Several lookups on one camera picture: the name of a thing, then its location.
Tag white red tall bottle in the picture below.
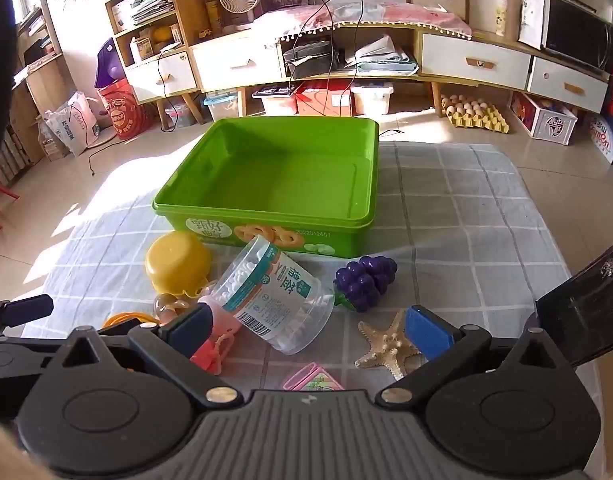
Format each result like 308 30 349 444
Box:
493 0 510 37

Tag stack of papers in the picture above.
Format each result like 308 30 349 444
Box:
128 0 176 27

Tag green plastic box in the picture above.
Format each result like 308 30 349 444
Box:
152 116 380 259

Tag tan starfish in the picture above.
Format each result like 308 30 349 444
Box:
355 308 429 382

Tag yellow plastic bowl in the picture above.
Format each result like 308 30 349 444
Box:
145 231 213 297

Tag folded white cloths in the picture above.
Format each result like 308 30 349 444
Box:
343 35 420 77

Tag wooden bookcase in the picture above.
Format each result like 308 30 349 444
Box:
6 0 68 163

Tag black microwave oven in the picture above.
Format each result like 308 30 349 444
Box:
540 0 613 79

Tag orange plastic rings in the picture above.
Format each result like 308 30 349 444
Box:
102 311 160 333

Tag pink floral cabinet cloth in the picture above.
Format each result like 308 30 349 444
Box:
256 1 473 42

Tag yellow egg tray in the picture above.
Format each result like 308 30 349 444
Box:
440 93 511 134

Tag red printed bag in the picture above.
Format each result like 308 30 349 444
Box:
97 82 153 141

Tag black bag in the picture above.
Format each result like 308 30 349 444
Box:
284 40 335 79

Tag purple plastic bin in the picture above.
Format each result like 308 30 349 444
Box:
93 37 130 89

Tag purple toy grapes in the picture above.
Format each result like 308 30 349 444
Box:
333 255 398 312

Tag blue white carton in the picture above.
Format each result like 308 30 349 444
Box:
586 112 613 165

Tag clear cotton swab jar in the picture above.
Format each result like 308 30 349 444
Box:
206 235 334 352

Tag small clear storage box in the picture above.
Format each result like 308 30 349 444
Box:
161 102 197 129

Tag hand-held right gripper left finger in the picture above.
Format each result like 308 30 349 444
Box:
36 302 243 408

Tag white plastic bag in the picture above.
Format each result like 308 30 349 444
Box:
42 91 102 157

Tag white drawer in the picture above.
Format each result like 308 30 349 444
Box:
191 39 283 94
527 56 610 114
419 33 532 79
125 51 198 104

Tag white box red print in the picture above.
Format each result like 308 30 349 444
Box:
509 91 580 146

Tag wooden shelf cabinet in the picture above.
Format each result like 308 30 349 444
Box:
105 0 204 126

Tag white storage box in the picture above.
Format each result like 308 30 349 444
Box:
252 87 298 117
349 82 395 117

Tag wooden TV cabinet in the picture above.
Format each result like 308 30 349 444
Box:
189 22 612 118

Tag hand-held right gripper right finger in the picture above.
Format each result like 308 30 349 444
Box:
376 305 582 408

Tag red storage box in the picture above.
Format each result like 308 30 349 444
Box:
294 81 355 116

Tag pink toy balls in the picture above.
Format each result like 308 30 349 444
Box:
190 335 236 376

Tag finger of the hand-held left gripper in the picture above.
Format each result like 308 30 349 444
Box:
0 294 54 343
0 337 62 378

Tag black floor cable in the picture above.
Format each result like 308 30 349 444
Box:
68 104 101 177

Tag white printed cloth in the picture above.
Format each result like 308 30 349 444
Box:
517 0 548 51

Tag black charger cable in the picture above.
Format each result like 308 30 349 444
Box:
331 0 369 111
286 0 352 96

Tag clear box blue lid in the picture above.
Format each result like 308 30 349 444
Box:
202 90 238 122

